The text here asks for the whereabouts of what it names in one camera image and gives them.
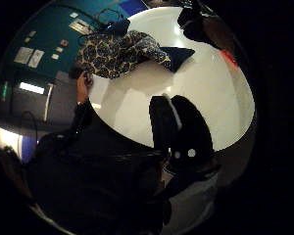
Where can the leopard print cloth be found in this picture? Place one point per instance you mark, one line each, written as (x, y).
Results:
(117, 54)

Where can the navy blue cloth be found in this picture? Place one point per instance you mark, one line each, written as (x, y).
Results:
(178, 55)

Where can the red strip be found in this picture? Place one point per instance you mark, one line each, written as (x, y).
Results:
(229, 58)

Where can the long ceiling lamp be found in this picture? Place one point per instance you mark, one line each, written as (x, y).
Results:
(31, 88)

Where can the black bag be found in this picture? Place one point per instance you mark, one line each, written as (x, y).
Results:
(119, 26)

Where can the green exit sign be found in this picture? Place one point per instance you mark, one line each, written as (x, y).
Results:
(4, 91)

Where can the the person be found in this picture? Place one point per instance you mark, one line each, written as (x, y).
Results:
(98, 182)

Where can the small pink wall card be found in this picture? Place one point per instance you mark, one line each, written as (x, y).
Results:
(64, 42)

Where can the framed wall sign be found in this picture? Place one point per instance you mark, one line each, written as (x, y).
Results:
(81, 26)

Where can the large white wall paper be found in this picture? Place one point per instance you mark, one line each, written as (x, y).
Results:
(36, 58)
(23, 55)

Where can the small white wall card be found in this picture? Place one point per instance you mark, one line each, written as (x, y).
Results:
(74, 15)

